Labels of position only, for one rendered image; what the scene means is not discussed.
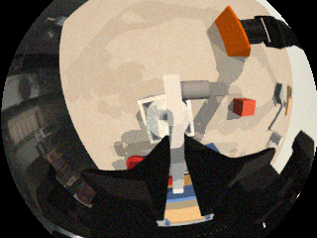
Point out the clear-panelled rack with blue frame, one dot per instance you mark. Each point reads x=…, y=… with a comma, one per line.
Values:
x=177, y=213

